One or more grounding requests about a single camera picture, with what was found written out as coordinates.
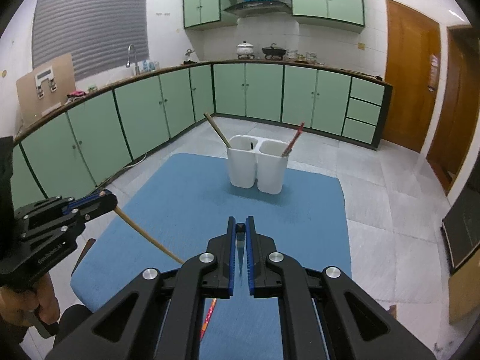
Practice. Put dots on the wooden door frame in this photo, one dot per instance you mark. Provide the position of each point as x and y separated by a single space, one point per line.
455 101

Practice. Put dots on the person's left hand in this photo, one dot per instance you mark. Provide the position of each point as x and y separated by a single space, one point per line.
47 303

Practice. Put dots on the red cloth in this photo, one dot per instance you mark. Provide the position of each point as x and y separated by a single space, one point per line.
76 94

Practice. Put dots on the tan water purifier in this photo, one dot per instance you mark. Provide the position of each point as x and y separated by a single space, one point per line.
56 97

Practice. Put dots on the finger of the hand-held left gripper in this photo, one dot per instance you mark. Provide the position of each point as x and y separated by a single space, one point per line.
56 202
101 206

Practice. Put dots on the bottles by sink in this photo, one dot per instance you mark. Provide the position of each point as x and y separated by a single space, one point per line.
150 66

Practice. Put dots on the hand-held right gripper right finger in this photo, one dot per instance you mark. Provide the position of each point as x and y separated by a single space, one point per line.
250 262

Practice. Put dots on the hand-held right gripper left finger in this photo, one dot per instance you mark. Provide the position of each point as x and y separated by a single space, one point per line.
232 262

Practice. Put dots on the grey window blind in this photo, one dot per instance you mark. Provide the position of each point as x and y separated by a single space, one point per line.
90 22

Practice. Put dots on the red chopstick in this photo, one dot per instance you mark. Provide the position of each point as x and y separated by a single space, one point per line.
208 313
294 138

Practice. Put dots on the white two-compartment utensil holder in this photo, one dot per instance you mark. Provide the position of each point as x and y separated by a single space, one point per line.
258 172

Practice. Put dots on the wooden door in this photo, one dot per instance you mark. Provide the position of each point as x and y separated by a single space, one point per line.
408 78

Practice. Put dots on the green wall cabinets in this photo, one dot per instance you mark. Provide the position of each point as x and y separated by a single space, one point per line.
330 0

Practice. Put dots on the black glass-front cabinet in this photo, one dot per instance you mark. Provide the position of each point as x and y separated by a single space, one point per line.
465 228

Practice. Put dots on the green base cabinets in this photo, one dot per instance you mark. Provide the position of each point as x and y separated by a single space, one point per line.
150 112

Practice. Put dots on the blue tablecloth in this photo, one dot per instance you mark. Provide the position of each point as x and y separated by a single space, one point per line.
180 210

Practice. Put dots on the small whistling kettle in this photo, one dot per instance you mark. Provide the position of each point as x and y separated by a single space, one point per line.
189 57

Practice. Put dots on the glass jars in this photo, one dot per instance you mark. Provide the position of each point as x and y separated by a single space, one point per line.
307 58

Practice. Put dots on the red door notice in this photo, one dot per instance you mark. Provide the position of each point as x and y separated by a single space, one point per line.
434 73

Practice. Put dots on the black wok with lid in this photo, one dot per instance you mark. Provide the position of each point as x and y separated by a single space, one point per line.
273 51

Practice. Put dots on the cardboard box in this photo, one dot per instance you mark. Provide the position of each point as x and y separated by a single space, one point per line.
465 296

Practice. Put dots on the metal faucet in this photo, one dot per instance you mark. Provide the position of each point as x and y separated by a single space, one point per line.
132 60

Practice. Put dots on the tan chopstick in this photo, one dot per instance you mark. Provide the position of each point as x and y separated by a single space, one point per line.
150 235
217 129

